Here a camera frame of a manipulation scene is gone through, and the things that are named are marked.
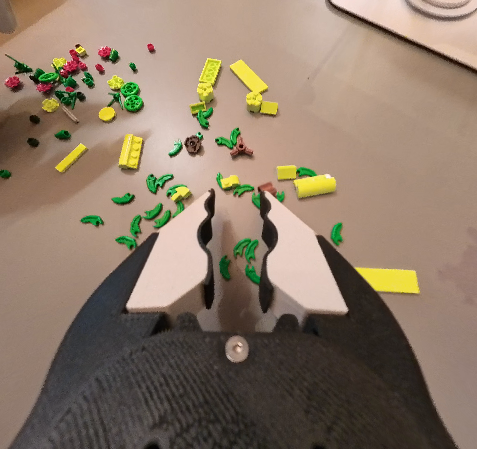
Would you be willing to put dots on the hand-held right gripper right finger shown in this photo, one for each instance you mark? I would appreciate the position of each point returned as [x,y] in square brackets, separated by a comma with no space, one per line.
[305,270]

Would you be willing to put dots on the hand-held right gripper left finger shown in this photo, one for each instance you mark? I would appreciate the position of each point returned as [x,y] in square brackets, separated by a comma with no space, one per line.
[175,270]

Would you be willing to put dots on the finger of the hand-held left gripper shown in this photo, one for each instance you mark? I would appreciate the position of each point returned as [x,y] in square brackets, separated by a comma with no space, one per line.
[7,9]

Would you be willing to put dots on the brown toy stump piece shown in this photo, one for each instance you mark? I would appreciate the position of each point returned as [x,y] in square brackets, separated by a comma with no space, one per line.
[266,187]

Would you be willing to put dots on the small lime single-stud brick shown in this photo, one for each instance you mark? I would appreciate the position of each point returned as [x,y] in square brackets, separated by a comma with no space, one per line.
[230,182]

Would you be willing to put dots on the pile of small flower pieces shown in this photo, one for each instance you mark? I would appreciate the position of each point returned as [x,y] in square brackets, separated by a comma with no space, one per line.
[104,52]

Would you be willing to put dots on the lime slope toy brick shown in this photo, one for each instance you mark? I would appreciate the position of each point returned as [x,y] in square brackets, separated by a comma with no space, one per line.
[128,152]

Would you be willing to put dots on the scattered green leaf pieces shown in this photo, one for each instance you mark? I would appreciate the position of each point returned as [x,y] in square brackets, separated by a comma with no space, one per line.
[162,219]

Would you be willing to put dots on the small lime curved piece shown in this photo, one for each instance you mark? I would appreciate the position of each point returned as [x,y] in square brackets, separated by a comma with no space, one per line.
[182,193]

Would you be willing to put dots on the wide lime toy tile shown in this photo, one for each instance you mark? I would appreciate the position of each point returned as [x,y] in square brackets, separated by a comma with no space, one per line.
[387,280]

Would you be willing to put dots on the lime half cylinder brick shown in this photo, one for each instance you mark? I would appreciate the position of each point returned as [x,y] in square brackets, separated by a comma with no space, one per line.
[315,187]

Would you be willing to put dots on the small square lime tile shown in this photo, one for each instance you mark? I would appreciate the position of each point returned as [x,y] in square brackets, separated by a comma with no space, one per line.
[269,108]
[286,172]

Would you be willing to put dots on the small dark green stud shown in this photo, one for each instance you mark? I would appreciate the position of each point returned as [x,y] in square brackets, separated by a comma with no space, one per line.
[4,173]
[32,142]
[34,119]

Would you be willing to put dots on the dark brown round toy piece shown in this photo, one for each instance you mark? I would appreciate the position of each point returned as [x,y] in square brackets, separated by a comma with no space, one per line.
[192,145]

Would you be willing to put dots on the small green cone piece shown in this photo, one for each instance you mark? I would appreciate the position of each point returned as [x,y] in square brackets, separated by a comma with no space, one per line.
[62,134]

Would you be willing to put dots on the yellow round toy tile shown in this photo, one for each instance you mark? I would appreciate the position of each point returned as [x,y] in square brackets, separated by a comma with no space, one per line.
[106,114]

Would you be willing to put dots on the green toy wheel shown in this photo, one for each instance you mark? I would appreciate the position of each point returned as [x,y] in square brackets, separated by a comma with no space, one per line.
[128,90]
[133,104]

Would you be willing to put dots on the narrow lime toy tile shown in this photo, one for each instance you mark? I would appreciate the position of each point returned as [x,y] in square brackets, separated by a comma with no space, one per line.
[70,157]

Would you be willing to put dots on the small lime hollow plate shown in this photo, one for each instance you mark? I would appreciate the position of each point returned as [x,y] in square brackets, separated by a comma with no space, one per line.
[197,108]

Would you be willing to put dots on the lime round toy brick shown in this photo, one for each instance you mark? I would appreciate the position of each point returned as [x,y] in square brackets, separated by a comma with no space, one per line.
[205,91]
[254,102]

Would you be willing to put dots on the large lime toy tile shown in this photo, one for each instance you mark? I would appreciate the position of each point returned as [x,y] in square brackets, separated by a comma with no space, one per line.
[248,77]

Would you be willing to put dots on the lime studded toy plate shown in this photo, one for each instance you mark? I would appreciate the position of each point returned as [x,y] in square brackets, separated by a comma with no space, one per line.
[210,70]

